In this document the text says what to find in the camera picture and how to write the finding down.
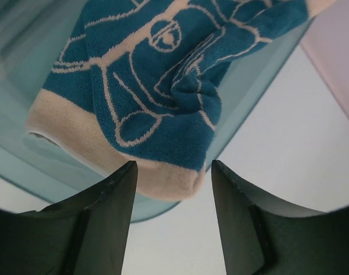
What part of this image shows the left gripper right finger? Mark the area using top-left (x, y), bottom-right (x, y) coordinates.
top-left (211, 160), bottom-right (349, 274)

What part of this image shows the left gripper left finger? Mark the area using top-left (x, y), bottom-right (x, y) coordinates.
top-left (0, 161), bottom-right (138, 274)

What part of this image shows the teal cream cartoon towel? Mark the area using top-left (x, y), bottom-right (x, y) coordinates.
top-left (26, 1), bottom-right (331, 201)

